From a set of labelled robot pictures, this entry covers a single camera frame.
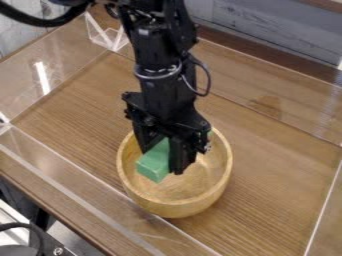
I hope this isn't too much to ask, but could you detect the clear acrylic tray wall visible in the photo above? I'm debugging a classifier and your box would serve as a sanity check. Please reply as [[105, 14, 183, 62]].
[[0, 123, 212, 256]]

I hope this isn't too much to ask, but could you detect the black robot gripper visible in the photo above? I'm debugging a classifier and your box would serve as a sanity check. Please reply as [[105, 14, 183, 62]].
[[121, 68, 211, 175]]

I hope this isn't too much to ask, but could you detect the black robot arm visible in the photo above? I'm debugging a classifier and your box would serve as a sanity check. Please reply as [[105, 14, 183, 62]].
[[105, 0, 211, 175]]

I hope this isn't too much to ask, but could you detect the green rectangular block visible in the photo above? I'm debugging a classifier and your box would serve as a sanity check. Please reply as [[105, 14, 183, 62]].
[[136, 130, 212, 183]]

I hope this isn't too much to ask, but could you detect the black cable lower left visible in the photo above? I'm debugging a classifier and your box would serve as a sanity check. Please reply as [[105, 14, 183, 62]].
[[0, 222, 48, 256]]

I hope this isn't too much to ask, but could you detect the clear acrylic corner bracket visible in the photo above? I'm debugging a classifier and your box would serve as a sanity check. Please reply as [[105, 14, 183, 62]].
[[84, 12, 129, 52]]

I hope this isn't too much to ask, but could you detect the brown wooden bowl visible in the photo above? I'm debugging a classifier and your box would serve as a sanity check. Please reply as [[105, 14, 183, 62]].
[[116, 128, 234, 218]]

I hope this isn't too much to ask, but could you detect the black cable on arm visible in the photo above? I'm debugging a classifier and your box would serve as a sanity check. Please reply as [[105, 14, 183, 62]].
[[0, 0, 91, 28]]

